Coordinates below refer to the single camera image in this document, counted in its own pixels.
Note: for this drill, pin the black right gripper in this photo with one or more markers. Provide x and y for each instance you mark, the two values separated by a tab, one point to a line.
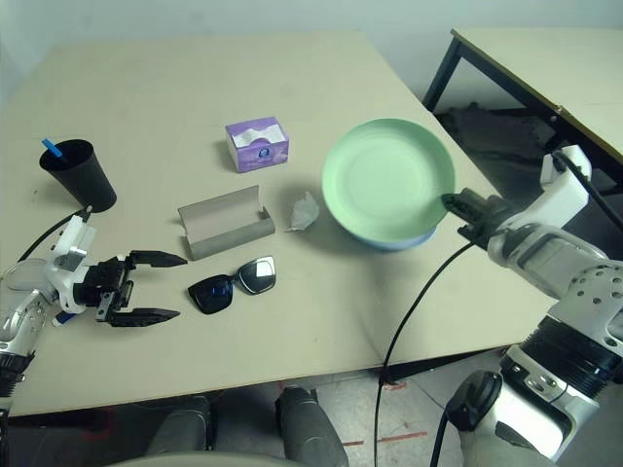
491	214

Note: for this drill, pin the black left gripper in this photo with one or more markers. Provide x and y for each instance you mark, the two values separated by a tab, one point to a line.
107	287

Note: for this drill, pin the black sunglasses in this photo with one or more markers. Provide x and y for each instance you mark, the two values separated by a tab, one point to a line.
211	294

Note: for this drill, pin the light green plate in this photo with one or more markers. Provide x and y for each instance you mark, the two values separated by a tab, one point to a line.
384	180

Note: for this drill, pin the grey glasses case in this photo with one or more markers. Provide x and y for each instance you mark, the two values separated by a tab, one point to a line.
229	238

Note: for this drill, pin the white tissue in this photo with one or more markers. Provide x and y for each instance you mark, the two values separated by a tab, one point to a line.
304	211

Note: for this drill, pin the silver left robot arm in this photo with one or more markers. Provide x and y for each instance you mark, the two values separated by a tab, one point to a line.
19	321

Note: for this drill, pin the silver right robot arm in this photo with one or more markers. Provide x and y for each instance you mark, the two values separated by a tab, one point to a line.
560	262

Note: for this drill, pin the dark rumpled cloth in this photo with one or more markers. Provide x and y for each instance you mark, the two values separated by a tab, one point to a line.
487	136

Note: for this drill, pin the black plastic cup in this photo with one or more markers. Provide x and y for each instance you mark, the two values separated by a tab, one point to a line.
87	185

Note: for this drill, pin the grey robot left leg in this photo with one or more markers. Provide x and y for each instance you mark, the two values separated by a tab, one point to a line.
180	428

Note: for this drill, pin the grey robot leg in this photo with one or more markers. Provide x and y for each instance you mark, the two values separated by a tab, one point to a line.
306	423
180	428

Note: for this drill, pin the all-blue marker pen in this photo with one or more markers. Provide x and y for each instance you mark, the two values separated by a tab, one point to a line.
51	147

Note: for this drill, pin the black table base bar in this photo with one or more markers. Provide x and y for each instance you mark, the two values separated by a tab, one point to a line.
414	367

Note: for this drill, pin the purple tissue pack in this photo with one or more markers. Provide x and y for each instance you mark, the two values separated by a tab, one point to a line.
263	155

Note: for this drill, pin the grey robot torso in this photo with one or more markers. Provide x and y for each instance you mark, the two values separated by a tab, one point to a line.
194	461

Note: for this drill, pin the red floor tape corner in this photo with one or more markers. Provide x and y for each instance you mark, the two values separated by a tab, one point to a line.
394	385

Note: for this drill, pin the grey robot right leg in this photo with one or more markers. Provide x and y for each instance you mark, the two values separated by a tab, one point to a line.
306	423

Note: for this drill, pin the red floor tape strip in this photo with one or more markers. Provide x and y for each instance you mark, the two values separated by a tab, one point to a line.
404	436

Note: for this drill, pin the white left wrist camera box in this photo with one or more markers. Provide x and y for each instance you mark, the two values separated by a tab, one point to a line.
73	238

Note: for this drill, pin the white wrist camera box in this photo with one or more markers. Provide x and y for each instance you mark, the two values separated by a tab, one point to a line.
564	190
73	238

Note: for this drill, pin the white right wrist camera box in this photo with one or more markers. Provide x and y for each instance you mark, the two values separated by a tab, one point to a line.
564	190

